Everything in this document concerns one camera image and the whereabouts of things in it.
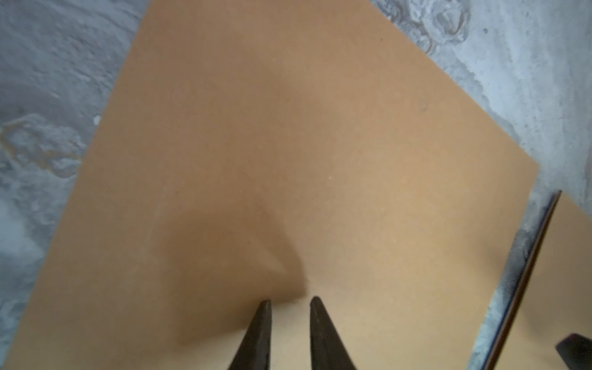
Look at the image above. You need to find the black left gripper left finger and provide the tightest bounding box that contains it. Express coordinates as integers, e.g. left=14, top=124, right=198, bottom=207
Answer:
left=228, top=300, right=272, bottom=370

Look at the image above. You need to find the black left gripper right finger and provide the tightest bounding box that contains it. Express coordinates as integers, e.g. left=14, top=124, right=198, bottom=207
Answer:
left=309, top=296, right=356, bottom=370

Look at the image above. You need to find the brown kraft file bag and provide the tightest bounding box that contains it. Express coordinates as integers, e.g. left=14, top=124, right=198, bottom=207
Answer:
left=5, top=1, right=537, bottom=369

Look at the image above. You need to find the middle brown file bag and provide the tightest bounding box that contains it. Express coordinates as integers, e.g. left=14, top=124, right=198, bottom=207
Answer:
left=483, top=193, right=591, bottom=369

